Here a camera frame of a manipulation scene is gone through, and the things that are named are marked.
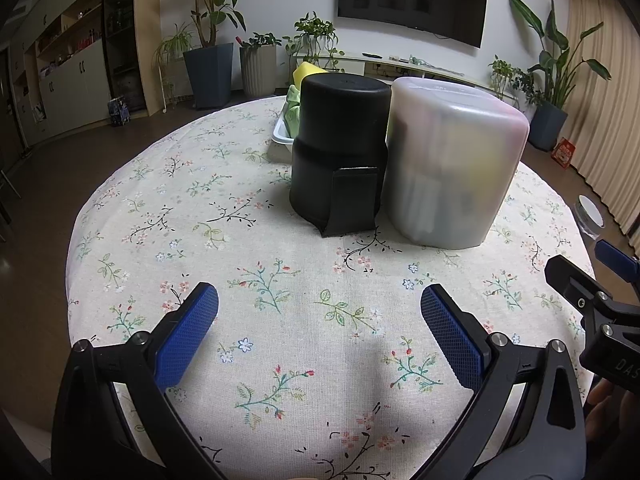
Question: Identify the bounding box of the red carton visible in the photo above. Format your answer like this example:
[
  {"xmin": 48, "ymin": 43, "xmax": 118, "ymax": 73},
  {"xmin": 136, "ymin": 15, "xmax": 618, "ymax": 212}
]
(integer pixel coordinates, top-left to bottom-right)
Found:
[{"xmin": 552, "ymin": 137, "xmax": 576, "ymax": 166}]

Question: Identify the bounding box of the white ribbed planter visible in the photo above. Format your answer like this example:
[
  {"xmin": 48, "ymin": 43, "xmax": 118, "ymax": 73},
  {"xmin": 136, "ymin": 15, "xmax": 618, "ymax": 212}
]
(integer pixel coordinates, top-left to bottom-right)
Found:
[{"xmin": 240, "ymin": 44, "xmax": 278, "ymax": 97}]

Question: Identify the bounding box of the white wall cabinet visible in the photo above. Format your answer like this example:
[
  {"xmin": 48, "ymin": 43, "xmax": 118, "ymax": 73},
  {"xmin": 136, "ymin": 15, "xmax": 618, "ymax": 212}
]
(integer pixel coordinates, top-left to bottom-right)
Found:
[{"xmin": 0, "ymin": 0, "xmax": 113, "ymax": 148}]

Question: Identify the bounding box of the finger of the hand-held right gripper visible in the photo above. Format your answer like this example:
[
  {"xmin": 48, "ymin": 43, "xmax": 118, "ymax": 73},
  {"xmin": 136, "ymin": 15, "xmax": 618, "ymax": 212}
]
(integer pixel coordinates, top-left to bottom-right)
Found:
[
  {"xmin": 544, "ymin": 255, "xmax": 640, "ymax": 392},
  {"xmin": 595, "ymin": 239, "xmax": 640, "ymax": 282}
]

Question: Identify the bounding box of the small bushy houseplant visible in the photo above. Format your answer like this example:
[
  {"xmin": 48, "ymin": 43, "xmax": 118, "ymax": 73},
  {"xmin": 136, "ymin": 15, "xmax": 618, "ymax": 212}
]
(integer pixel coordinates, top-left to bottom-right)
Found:
[{"xmin": 487, "ymin": 55, "xmax": 536, "ymax": 107}]

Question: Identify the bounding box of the person's right hand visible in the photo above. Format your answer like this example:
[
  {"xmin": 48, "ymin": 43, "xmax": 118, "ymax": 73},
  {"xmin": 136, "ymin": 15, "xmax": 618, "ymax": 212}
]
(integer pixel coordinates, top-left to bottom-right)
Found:
[{"xmin": 586, "ymin": 379, "xmax": 640, "ymax": 463}]

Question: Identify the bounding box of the beige curtain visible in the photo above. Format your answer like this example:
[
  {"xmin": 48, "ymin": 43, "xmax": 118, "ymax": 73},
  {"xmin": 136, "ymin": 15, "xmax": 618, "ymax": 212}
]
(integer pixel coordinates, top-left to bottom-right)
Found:
[{"xmin": 560, "ymin": 0, "xmax": 640, "ymax": 261}]

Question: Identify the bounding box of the dark glass cabinet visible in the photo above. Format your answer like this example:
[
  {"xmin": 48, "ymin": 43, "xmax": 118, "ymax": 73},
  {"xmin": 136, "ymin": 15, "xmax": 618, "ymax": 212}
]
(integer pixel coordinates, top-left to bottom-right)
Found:
[{"xmin": 102, "ymin": 0, "xmax": 148, "ymax": 111}]

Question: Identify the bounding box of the lined trash bin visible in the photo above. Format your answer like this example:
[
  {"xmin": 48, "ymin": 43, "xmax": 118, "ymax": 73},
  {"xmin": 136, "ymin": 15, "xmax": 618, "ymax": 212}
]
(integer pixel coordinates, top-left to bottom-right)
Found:
[{"xmin": 575, "ymin": 195, "xmax": 606, "ymax": 241}]

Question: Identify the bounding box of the white plastic tray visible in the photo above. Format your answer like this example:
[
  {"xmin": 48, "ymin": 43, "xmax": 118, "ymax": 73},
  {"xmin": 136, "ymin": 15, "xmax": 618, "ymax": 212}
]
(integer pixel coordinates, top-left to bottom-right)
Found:
[{"xmin": 272, "ymin": 95, "xmax": 301, "ymax": 147}]

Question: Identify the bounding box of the floral tablecloth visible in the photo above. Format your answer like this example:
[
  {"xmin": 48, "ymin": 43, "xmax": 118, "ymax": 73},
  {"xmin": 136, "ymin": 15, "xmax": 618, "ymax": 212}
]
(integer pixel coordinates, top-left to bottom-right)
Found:
[{"xmin": 65, "ymin": 95, "xmax": 598, "ymax": 480}]

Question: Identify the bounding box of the dark blue planter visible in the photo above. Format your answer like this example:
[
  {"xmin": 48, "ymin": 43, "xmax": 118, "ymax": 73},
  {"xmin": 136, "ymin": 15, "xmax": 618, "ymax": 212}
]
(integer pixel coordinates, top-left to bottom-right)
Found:
[
  {"xmin": 529, "ymin": 102, "xmax": 569, "ymax": 151},
  {"xmin": 183, "ymin": 42, "xmax": 235, "ymax": 110}
]

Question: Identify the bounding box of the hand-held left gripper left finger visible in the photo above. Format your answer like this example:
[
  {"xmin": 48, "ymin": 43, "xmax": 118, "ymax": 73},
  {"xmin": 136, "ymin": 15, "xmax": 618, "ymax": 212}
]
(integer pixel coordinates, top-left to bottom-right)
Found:
[{"xmin": 51, "ymin": 281, "xmax": 223, "ymax": 480}]

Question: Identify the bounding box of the translucent plastic container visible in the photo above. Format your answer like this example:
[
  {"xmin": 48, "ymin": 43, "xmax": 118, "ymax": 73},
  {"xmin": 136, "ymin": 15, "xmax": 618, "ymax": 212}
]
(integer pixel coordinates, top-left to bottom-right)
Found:
[{"xmin": 382, "ymin": 76, "xmax": 530, "ymax": 251}]

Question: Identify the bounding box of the green microfibre cloth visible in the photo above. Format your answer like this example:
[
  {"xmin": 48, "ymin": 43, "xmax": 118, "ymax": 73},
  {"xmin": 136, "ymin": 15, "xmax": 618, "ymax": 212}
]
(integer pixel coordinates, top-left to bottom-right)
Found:
[{"xmin": 284, "ymin": 85, "xmax": 302, "ymax": 137}]

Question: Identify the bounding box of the small green houseplant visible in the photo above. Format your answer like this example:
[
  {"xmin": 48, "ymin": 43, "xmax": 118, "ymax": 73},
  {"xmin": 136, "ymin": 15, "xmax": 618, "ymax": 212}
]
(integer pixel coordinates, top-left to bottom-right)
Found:
[{"xmin": 235, "ymin": 32, "xmax": 283, "ymax": 50}]

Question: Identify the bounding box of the blue toy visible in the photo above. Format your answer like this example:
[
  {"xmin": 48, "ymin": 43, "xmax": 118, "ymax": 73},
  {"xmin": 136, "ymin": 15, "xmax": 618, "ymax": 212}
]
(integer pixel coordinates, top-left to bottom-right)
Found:
[{"xmin": 107, "ymin": 96, "xmax": 132, "ymax": 126}]

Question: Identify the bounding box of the tall leafy houseplant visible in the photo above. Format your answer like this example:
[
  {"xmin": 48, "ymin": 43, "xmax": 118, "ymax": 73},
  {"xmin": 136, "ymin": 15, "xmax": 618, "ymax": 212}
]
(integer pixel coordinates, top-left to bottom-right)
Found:
[{"xmin": 160, "ymin": 0, "xmax": 247, "ymax": 51}]

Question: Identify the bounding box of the spider plant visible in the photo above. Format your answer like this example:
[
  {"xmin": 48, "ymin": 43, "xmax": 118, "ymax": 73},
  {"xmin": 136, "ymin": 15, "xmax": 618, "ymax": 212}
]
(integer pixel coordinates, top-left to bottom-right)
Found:
[{"xmin": 152, "ymin": 22, "xmax": 196, "ymax": 68}]

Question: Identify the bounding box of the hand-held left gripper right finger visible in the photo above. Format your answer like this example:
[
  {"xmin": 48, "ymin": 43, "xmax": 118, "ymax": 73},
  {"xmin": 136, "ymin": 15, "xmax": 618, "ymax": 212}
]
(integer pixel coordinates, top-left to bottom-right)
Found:
[{"xmin": 420, "ymin": 283, "xmax": 588, "ymax": 480}]

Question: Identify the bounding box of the black cylindrical container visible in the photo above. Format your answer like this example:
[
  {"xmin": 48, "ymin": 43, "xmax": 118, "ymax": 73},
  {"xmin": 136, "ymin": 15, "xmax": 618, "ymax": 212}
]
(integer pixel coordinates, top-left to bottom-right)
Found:
[{"xmin": 289, "ymin": 74, "xmax": 392, "ymax": 238}]

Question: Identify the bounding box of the trailing vine plant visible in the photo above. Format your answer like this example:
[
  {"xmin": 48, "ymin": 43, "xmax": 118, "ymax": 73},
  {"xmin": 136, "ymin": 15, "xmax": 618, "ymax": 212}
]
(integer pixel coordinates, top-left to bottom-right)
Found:
[{"xmin": 282, "ymin": 11, "xmax": 346, "ymax": 73}]

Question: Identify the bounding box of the bird-of-paradise plant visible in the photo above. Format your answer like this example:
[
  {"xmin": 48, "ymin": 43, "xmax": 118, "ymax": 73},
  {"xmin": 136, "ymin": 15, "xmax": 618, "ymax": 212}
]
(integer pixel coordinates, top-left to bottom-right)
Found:
[{"xmin": 510, "ymin": 0, "xmax": 612, "ymax": 108}]

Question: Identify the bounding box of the large rounded yellow sponge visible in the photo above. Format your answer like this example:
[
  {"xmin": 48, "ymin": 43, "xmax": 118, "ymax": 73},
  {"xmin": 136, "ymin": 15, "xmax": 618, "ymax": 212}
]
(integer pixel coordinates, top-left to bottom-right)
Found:
[{"xmin": 292, "ymin": 62, "xmax": 327, "ymax": 88}]

